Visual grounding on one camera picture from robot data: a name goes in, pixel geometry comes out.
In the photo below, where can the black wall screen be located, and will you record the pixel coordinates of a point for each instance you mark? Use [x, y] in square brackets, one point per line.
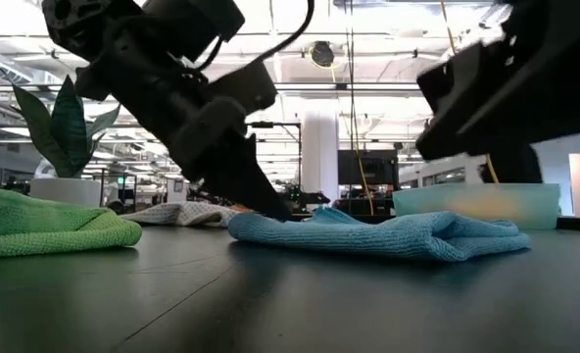
[368, 166]

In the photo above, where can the silver ventilation duct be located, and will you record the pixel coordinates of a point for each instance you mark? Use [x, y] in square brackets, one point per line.
[1, 66]

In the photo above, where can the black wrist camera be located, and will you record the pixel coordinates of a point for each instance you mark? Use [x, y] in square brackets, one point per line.
[243, 88]
[449, 78]

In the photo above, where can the black distant machine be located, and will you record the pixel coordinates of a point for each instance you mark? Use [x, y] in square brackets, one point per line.
[304, 197]

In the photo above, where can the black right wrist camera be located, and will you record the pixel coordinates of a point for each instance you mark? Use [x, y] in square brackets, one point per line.
[449, 78]

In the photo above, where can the bright blue microfiber towel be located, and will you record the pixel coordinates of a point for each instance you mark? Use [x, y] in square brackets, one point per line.
[368, 235]

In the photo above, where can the lime green microfiber towel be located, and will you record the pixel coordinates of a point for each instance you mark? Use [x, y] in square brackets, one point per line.
[50, 230]

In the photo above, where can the white round pillar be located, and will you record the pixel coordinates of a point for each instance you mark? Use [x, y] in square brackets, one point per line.
[319, 157]

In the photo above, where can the grey waffle weave towel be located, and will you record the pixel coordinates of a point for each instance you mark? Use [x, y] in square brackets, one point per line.
[182, 214]

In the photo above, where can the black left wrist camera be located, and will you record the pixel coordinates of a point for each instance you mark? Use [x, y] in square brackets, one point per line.
[243, 88]

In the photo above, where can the fake plant in white pot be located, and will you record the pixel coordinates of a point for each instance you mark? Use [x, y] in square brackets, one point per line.
[64, 127]

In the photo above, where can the teal plastic bin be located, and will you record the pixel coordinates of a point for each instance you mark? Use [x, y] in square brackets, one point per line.
[417, 206]

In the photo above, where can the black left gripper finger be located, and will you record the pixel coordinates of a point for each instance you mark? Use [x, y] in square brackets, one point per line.
[246, 186]

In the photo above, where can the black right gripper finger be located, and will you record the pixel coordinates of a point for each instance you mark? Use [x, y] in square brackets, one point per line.
[451, 137]

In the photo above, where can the black table frame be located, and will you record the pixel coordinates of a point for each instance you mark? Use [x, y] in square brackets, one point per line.
[363, 218]

